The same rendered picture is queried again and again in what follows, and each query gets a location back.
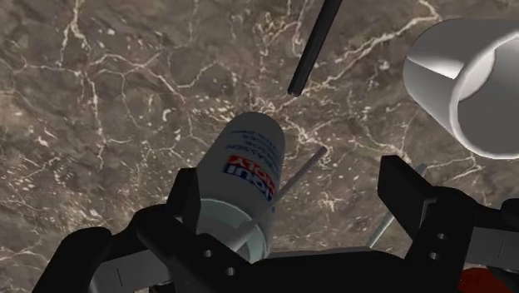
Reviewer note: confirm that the red round object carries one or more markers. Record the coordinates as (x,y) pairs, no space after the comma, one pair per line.
(482,282)

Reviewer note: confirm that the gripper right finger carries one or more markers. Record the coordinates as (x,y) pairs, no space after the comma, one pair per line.
(442,219)

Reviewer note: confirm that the white spray can with straw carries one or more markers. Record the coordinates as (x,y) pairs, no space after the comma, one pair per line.
(243,154)

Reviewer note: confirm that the black pen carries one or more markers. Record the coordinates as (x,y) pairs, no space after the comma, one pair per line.
(314,48)

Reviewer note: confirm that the thin grey rod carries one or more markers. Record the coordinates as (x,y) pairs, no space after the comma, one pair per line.
(381,231)

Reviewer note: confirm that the white cup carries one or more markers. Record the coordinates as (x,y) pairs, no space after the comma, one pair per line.
(438,93)

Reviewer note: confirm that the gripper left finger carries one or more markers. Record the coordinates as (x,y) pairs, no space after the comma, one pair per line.
(190,259)

